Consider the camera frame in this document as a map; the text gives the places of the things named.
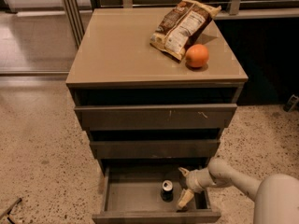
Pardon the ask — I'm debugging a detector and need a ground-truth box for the grey drawer cabinet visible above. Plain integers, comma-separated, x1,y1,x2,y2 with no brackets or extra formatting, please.
64,7,249,175

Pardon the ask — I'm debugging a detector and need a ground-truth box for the blue pepsi can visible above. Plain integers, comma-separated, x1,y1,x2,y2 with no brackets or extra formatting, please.
160,180,173,202

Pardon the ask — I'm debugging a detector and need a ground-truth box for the grey middle drawer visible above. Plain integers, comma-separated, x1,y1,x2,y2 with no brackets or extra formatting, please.
90,139,220,159

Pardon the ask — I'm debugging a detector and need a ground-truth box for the brown chip bag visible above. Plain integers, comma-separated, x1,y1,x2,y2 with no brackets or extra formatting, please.
150,0,221,61

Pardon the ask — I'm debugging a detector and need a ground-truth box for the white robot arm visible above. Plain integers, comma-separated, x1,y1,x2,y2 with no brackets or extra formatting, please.
177,158,299,224

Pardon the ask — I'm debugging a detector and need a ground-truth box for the orange fruit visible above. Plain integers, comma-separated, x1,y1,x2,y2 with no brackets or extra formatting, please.
186,44,209,68

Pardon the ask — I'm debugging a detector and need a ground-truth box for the small grey floor device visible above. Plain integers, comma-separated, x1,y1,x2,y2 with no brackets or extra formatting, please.
283,94,299,112

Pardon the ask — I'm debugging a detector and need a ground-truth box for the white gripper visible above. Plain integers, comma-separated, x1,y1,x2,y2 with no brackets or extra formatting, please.
177,167,214,210

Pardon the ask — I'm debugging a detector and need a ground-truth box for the grey open bottom drawer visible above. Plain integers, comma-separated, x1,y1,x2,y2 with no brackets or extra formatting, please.
93,163,221,224

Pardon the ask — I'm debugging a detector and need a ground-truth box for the dark metal bar on floor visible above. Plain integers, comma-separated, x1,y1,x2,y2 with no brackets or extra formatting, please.
0,198,22,224

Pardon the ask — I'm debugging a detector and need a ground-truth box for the grey top drawer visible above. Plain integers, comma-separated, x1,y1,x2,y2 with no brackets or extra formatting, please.
75,104,236,131

